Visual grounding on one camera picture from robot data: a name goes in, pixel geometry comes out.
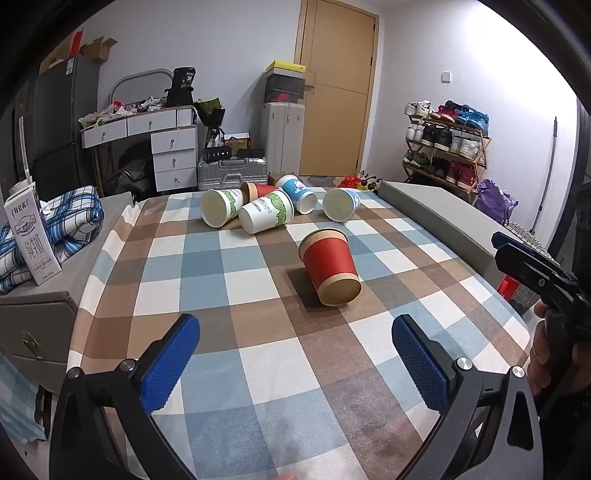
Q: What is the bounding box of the grey shoebox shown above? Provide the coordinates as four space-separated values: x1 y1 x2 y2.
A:
265 74 305 91

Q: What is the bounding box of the wooden shoe rack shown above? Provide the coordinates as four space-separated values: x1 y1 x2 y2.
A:
403 111 492 195

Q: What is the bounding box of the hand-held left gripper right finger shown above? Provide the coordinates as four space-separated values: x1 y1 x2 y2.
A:
392 314 543 480

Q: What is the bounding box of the dark wrapped flower bouquet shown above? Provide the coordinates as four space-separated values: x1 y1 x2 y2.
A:
194 98 227 149

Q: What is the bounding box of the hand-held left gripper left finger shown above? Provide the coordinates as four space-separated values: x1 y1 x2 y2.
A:
48 314 201 480

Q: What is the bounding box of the blue plaid cloth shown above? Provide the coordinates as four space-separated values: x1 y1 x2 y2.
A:
0 186 105 294

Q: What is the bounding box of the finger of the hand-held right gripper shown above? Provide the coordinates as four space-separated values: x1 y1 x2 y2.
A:
491 231 580 303

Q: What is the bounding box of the small cardboard box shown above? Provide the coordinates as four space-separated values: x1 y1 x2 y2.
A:
225 134 253 156

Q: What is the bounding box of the grey pole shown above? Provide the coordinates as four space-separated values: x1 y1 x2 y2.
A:
531 116 558 236

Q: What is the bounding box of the large red paper cup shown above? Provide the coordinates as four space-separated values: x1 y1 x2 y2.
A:
298 227 362 308

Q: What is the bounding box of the black red shoebox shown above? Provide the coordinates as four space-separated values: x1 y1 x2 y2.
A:
264 88 305 105

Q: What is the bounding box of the shoe rack with shoes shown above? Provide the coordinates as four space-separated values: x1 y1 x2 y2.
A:
403 99 490 188

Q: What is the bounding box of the checked tablecloth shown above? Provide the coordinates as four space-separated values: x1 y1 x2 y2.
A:
66 187 532 480

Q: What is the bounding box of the white milk carton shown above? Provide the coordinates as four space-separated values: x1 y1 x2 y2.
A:
4 180 63 286

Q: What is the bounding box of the white straw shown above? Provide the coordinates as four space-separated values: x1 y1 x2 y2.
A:
18 117 36 185

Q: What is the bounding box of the blue white plastic bag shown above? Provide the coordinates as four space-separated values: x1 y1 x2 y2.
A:
0 355 48 445

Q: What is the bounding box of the silver suitcase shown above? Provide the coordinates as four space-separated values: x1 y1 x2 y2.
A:
198 156 269 191

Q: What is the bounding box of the clutter pile on desk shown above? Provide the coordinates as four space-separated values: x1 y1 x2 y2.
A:
78 95 178 129

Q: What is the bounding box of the open cardboard box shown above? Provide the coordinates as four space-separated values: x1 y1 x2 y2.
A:
81 37 119 64

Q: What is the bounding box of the white desk with drawers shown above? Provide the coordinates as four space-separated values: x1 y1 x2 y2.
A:
81 105 200 192

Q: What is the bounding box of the small red paper cup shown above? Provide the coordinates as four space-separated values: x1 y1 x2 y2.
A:
240 181 280 204

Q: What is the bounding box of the wire basket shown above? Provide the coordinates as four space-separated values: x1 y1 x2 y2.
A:
501 220 557 261

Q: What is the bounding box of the colourful toy pile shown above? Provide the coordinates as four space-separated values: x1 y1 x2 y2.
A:
339 172 385 193

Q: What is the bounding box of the black paper bag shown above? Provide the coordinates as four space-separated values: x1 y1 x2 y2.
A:
165 67 197 108

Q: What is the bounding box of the wooden door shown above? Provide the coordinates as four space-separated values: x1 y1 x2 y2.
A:
295 0 380 177

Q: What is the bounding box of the purple bag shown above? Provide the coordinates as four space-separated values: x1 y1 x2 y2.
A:
475 179 519 225

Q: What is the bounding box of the black duffel bag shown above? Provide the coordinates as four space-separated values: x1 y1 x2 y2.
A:
104 168 156 199

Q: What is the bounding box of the white suitcase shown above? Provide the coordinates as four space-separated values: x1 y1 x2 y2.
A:
262 102 306 176

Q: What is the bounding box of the white blue-print paper cup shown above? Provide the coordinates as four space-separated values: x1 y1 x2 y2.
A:
276 174 318 215
322 187 361 223

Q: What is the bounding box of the dark grey fridge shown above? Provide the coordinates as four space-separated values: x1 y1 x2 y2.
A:
14 54 100 204

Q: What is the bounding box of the yellow black shoebox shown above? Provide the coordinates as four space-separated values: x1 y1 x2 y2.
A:
266 60 307 77

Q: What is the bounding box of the grey arched frame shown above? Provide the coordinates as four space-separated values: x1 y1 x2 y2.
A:
110 68 172 107

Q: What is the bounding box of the white green-print paper cup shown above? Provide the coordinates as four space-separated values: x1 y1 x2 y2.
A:
201 188 245 228
238 189 295 235

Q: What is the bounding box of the person's right hand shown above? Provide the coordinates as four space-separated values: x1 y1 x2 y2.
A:
527 300 555 398

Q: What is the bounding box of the cardboard box with red label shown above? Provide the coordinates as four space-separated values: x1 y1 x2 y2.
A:
39 29 85 75

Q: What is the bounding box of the grey drawer cabinet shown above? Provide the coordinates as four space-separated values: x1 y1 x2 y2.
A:
0 193 134 384

